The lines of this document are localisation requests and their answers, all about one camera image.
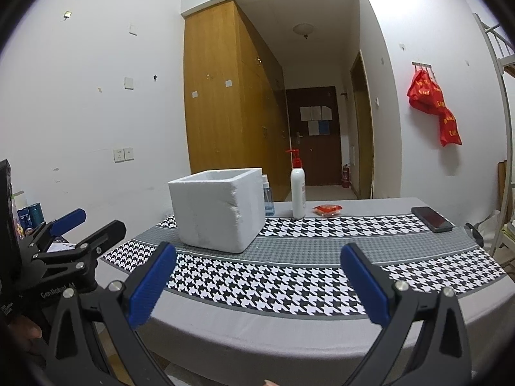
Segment red snack packet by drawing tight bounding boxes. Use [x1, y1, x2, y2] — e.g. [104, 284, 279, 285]
[313, 204, 344, 217]

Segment houndstooth table runner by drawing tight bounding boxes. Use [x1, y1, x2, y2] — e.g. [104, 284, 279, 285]
[100, 214, 508, 321]

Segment white foam box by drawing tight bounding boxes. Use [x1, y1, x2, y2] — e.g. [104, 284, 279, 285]
[168, 167, 267, 254]

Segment wooden side door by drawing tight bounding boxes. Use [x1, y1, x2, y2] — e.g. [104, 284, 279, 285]
[349, 50, 373, 200]

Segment black table clamp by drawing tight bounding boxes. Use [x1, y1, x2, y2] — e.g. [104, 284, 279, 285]
[465, 223, 484, 247]

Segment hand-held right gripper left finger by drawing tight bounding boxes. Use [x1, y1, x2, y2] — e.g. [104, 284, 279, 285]
[46, 242, 178, 386]

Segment red hanging bags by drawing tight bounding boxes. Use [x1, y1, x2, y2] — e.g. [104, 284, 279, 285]
[407, 69, 463, 147]

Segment wooden wardrobe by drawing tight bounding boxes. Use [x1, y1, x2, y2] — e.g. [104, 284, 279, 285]
[183, 0, 291, 202]

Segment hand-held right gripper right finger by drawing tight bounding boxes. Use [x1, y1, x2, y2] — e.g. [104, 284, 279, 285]
[340, 242, 473, 386]

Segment clear blue spray bottle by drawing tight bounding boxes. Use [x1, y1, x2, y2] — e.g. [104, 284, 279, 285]
[261, 174, 276, 216]

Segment white pump bottle red top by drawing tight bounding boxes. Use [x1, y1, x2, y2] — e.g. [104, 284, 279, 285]
[285, 150, 307, 220]

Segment black smartphone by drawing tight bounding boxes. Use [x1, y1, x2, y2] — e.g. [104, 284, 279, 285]
[411, 206, 454, 233]

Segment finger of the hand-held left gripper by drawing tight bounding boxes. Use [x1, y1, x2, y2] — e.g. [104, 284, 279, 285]
[34, 220, 128, 268]
[30, 208, 88, 250]

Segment metal bunk bed frame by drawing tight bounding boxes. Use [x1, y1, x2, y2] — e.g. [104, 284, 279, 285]
[473, 13, 515, 259]

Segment person's left hand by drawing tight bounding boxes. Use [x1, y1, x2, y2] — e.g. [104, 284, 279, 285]
[8, 314, 43, 355]

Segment white paper sheets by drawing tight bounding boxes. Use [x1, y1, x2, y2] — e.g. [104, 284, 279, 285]
[300, 106, 333, 121]

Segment dark brown door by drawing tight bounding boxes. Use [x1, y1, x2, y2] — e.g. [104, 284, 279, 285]
[286, 86, 343, 187]

